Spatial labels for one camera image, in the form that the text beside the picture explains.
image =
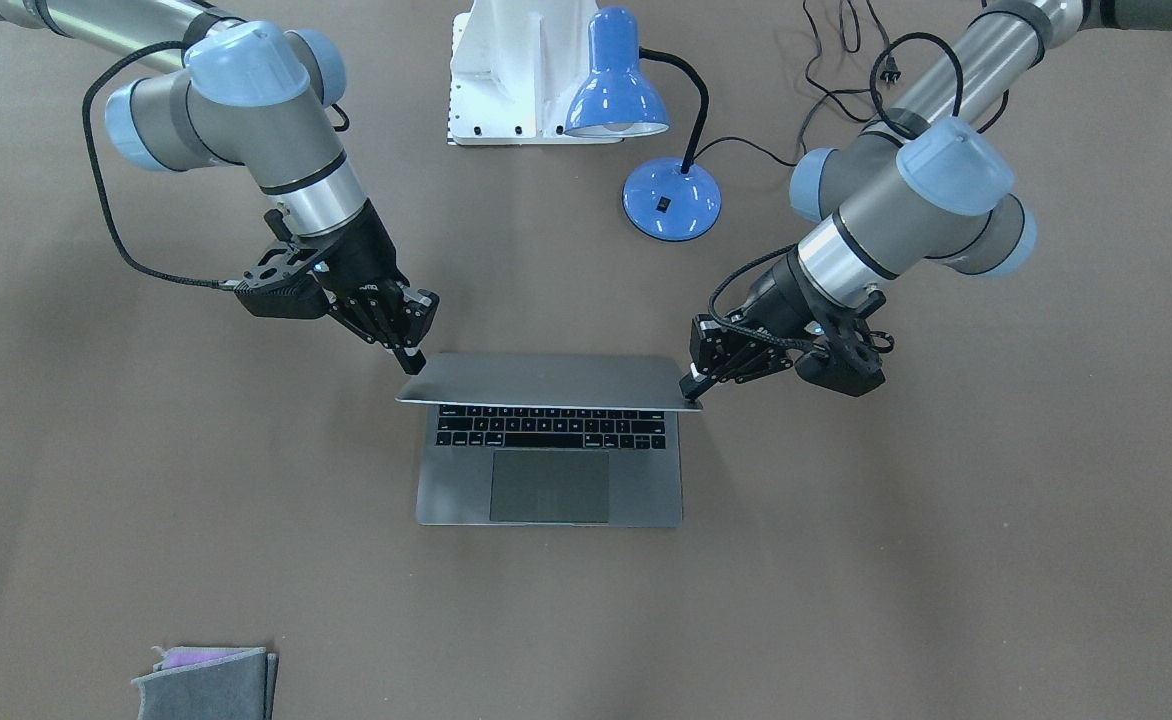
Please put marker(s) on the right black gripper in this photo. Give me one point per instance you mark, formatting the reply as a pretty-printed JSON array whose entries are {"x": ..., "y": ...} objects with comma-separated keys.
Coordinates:
[{"x": 364, "y": 258}]

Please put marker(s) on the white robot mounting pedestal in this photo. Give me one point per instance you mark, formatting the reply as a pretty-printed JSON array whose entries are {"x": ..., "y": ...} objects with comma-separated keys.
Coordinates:
[{"x": 516, "y": 66}]

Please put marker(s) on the folded grey purple cloth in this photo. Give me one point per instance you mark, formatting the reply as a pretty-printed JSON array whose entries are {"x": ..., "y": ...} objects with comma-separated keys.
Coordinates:
[{"x": 209, "y": 683}]

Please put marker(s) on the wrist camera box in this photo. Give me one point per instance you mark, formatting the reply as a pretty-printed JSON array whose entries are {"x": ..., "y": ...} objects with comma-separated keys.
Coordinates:
[
  {"x": 848, "y": 358},
  {"x": 280, "y": 284}
]

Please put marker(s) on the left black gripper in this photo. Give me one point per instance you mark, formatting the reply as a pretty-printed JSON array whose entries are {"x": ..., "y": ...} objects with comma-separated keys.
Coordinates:
[{"x": 778, "y": 298}]

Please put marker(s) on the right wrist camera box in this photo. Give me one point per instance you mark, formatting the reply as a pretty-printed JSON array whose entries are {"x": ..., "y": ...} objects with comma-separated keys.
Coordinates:
[{"x": 280, "y": 284}]

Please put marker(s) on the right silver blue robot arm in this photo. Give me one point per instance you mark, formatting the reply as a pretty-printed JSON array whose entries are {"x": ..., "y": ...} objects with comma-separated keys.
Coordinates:
[{"x": 232, "y": 92}]

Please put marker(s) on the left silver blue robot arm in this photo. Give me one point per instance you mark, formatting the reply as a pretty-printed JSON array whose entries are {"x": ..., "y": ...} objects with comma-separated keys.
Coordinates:
[{"x": 920, "y": 183}]

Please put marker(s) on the blue desk lamp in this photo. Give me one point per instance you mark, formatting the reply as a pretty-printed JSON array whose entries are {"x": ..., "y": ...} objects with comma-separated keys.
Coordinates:
[{"x": 669, "y": 199}]

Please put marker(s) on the grey laptop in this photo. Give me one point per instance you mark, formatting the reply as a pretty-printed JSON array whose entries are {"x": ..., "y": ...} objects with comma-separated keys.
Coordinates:
[{"x": 549, "y": 439}]

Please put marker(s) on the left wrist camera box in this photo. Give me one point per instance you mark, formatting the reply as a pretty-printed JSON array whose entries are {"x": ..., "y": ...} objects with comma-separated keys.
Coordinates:
[{"x": 848, "y": 358}]

